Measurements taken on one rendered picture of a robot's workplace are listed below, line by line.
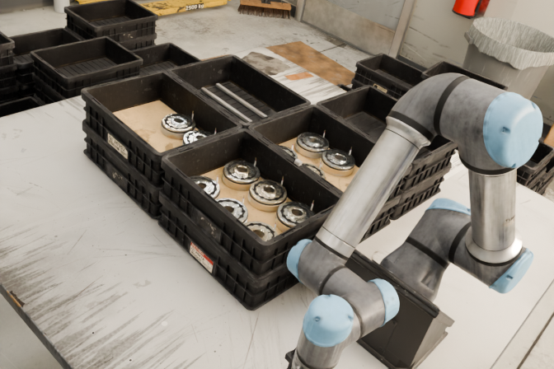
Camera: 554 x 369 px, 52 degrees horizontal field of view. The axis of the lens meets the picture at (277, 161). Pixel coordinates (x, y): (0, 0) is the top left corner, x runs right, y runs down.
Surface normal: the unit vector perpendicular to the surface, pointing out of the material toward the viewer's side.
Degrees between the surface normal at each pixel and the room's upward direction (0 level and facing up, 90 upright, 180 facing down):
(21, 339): 0
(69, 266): 0
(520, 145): 75
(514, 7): 90
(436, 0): 90
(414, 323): 90
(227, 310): 0
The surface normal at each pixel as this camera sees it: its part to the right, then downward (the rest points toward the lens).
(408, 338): -0.68, 0.32
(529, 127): 0.58, 0.32
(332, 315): 0.17, -0.81
